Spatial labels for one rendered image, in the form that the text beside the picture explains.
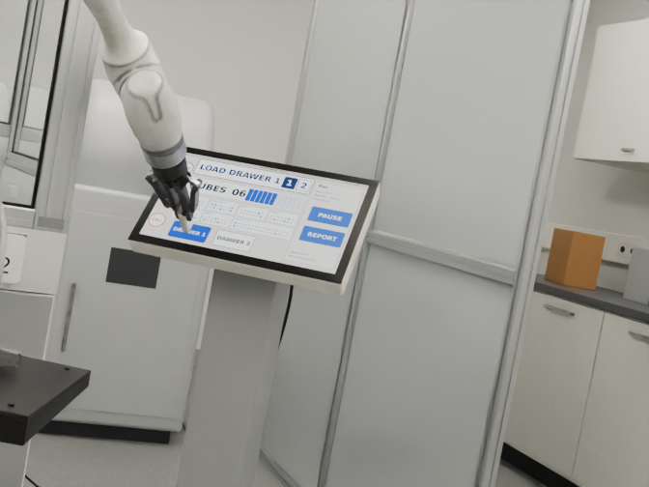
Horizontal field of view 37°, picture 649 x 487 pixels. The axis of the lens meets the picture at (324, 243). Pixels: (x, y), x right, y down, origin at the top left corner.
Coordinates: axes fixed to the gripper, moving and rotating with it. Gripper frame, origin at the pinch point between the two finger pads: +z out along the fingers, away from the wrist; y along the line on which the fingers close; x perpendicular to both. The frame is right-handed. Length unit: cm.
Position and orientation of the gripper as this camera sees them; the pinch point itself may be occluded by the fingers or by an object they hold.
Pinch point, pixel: (184, 217)
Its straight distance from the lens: 220.9
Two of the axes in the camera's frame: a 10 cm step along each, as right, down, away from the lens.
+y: -9.5, -1.9, 2.5
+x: -3.1, 7.6, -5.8
